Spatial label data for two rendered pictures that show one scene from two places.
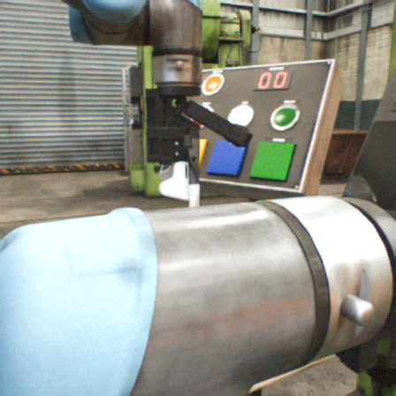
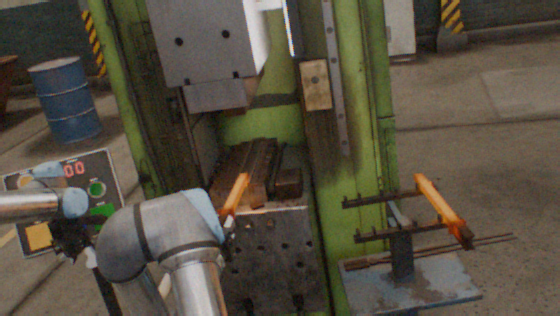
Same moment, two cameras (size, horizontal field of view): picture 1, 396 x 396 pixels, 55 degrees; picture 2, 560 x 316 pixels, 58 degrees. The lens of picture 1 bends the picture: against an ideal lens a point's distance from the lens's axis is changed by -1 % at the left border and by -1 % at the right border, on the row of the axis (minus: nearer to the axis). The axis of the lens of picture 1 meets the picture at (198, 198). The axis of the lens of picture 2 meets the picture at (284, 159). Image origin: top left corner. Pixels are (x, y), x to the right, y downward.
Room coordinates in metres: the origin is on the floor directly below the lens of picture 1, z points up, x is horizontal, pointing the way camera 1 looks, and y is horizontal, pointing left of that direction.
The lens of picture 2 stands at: (-0.69, 0.68, 1.74)
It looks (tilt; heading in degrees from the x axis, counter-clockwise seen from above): 23 degrees down; 308
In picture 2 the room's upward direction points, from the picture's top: 10 degrees counter-clockwise
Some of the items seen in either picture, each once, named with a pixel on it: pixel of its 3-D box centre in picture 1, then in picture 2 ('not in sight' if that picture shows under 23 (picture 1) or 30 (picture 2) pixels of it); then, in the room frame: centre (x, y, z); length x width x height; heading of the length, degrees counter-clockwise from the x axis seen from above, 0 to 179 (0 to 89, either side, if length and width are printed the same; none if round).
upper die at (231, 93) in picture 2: not in sight; (227, 78); (0.53, -0.66, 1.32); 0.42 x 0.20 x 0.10; 118
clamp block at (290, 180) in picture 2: not in sight; (289, 183); (0.30, -0.61, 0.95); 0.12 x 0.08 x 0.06; 118
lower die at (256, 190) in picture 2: not in sight; (247, 168); (0.53, -0.66, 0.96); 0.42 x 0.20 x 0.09; 118
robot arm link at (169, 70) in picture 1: (178, 73); not in sight; (0.62, 0.03, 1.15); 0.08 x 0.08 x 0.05
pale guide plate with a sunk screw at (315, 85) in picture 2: not in sight; (315, 85); (0.21, -0.74, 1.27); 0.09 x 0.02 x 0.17; 28
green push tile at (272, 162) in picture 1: (272, 162); (104, 216); (0.72, -0.14, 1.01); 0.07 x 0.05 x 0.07; 53
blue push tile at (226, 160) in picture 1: (228, 158); not in sight; (0.78, -0.06, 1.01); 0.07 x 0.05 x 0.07; 53
